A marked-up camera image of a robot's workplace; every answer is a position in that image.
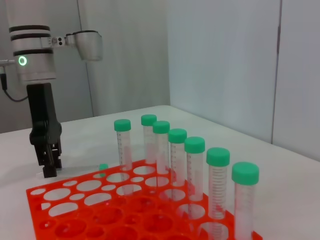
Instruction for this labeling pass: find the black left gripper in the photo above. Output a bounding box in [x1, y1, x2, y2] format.
[26, 82, 63, 179]

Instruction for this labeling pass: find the clear test tube green cap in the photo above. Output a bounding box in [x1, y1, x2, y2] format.
[113, 118, 134, 196]
[205, 147, 231, 240]
[140, 114, 158, 165]
[184, 136, 206, 221]
[167, 128, 188, 201]
[152, 120, 171, 188]
[231, 161, 260, 240]
[35, 163, 109, 179]

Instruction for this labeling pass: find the orange plastic test tube rack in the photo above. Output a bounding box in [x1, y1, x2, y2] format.
[26, 158, 263, 240]

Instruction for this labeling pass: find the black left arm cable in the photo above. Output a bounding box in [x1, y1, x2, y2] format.
[0, 58, 29, 102]

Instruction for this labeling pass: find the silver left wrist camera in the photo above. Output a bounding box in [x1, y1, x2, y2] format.
[65, 29, 104, 62]

